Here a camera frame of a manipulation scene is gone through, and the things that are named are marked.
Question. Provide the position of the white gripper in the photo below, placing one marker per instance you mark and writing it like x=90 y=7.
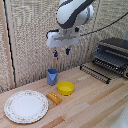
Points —
x=63 y=38

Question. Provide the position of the yellow bowl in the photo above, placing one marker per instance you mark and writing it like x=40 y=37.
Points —
x=65 y=87

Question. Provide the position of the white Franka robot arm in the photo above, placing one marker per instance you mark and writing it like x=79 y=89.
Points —
x=71 y=11

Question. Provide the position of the blue plastic cup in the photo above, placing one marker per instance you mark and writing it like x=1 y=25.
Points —
x=52 y=76

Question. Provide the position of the orange yellow block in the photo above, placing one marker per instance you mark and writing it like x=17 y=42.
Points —
x=54 y=97

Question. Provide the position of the black toaster oven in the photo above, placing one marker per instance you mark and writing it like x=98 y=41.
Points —
x=112 y=55

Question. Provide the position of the white floral-rimmed plate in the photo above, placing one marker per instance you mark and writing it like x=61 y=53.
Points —
x=26 y=106

